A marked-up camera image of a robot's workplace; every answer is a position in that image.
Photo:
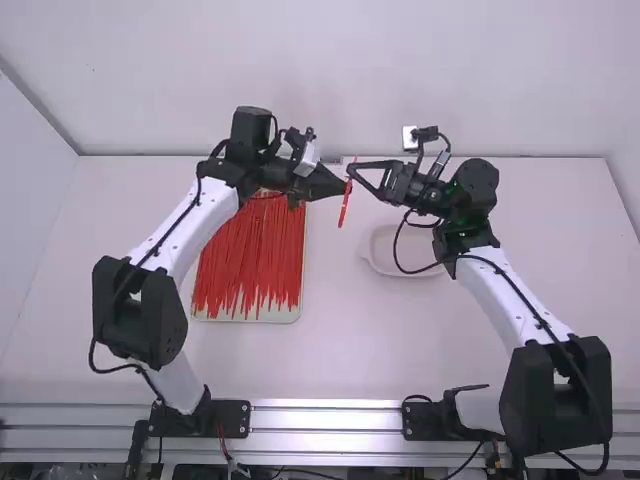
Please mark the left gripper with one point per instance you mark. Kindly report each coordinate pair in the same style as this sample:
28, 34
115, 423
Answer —
300, 192

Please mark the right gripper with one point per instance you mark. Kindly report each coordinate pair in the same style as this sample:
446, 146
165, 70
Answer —
400, 182

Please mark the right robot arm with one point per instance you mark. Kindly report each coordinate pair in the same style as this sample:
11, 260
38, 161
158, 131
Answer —
505, 295

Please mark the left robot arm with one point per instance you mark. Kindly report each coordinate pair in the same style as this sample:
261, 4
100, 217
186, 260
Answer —
170, 235

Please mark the white dish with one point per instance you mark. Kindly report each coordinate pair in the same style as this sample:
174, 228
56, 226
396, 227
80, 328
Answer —
380, 250

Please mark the pale tray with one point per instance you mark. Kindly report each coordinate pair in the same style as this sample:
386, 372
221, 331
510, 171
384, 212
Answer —
280, 316

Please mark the silver rails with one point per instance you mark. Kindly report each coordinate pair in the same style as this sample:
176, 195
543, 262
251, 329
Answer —
325, 415

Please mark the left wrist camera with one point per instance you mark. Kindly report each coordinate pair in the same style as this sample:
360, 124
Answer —
306, 160

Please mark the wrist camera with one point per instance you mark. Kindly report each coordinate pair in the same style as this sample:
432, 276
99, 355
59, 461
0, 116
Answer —
306, 160
409, 140

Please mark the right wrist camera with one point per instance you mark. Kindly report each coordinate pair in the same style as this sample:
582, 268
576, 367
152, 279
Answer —
409, 140

